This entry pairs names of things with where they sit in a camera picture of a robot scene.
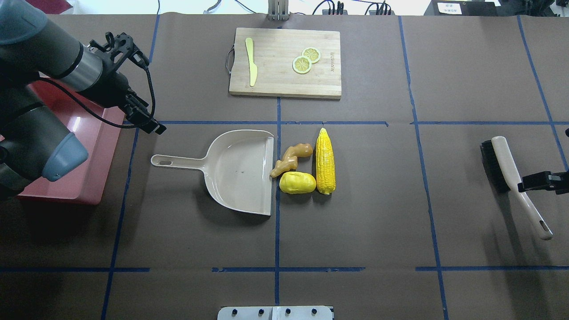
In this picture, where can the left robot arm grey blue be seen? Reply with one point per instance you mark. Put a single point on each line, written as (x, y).
(35, 143)

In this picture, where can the lemon slice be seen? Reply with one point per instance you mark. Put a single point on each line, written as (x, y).
(301, 64)
(312, 53)

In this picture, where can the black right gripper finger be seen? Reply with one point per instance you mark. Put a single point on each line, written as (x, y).
(558, 182)

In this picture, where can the beige hand brush black bristles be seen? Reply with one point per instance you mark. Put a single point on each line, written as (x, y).
(505, 177)

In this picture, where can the beige plastic dustpan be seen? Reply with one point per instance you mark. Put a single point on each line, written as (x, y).
(236, 169)

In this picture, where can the yellow toy potato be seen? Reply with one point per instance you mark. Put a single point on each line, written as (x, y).
(297, 183)

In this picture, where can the yellow-green plastic knife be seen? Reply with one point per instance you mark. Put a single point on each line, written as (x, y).
(252, 67)

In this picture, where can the lemon slice upper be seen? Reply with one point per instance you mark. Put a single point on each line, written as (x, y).
(312, 53)

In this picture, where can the lemon slice lower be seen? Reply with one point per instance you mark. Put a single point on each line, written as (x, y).
(301, 64)

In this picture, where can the aluminium frame post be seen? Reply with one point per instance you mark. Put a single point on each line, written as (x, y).
(278, 10)

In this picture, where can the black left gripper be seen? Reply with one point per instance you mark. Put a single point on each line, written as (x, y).
(112, 88)

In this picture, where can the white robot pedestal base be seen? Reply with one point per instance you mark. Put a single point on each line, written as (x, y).
(303, 312)

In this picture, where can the black power box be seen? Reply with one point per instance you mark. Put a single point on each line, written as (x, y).
(460, 8)

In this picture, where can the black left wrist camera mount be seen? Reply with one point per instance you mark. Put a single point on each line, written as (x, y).
(116, 50)

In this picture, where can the yellow toy corn cob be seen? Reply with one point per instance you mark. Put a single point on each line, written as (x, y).
(325, 164)

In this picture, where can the tan toy ginger root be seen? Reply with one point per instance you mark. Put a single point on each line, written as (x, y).
(289, 160)

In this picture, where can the bamboo cutting board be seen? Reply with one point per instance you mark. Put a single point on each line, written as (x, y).
(275, 50)

